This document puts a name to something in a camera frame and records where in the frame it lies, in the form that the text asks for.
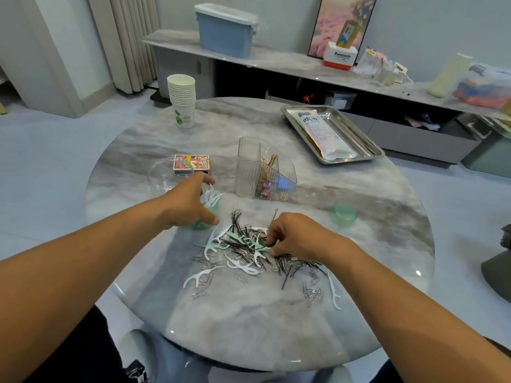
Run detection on clear bag of snacks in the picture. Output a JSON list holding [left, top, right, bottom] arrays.
[[355, 47, 386, 78]]

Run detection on trash bin with black bag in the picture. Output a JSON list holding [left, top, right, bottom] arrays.
[[481, 224, 511, 302]]

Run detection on framed pink picture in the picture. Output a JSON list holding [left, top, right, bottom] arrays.
[[308, 0, 378, 59]]

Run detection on metal tray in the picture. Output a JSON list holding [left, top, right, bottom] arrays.
[[281, 105, 386, 166]]

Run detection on clear printed plastic bag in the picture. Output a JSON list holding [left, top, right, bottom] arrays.
[[294, 110, 358, 162]]

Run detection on loose papers in cabinet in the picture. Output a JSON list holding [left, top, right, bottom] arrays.
[[404, 114, 442, 131]]

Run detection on person's left forearm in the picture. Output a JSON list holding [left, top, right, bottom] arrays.
[[0, 199, 177, 383]]

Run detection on clear ribbed organizer box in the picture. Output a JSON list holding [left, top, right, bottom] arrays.
[[235, 136, 299, 202]]

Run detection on blue storage box white lid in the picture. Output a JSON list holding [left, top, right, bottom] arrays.
[[194, 3, 260, 60]]

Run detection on clear storage box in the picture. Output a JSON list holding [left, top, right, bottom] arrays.
[[454, 63, 511, 110]]

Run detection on clear round plastic bowl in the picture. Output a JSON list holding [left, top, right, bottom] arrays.
[[147, 157, 217, 204]]

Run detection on beige curtain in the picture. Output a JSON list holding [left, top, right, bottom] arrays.
[[86, 0, 161, 95]]

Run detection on group of white paper cups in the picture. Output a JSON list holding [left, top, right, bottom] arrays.
[[167, 74, 197, 128]]

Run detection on white and red small box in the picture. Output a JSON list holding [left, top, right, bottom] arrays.
[[323, 41, 359, 71]]

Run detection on small colourful box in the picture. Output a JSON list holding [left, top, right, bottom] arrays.
[[337, 20, 362, 48]]

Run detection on pale green plastic lid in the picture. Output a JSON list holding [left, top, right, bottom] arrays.
[[329, 201, 359, 229]]

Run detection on white box in cabinet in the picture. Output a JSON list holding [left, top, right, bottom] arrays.
[[325, 90, 358, 111]]

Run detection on person's right hand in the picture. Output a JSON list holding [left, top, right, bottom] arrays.
[[265, 212, 356, 268]]

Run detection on pile of floss picks and clips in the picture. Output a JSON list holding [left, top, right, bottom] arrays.
[[182, 155, 344, 310]]

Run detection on colourful matchbox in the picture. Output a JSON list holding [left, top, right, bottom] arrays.
[[173, 154, 211, 173]]

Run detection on grey cabinet with marble top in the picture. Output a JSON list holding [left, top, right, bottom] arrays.
[[142, 28, 511, 168]]

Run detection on translucent green plastic cup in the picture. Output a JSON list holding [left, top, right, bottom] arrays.
[[192, 191, 225, 230]]

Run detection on cream paper roll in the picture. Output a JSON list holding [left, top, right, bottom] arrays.
[[427, 52, 474, 98]]

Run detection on grey green storage bin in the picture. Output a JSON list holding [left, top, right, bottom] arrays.
[[459, 114, 511, 179]]

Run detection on person's right forearm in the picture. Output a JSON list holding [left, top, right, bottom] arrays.
[[335, 243, 511, 383]]

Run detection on person's left hand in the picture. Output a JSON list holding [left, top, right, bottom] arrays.
[[155, 171, 220, 230]]

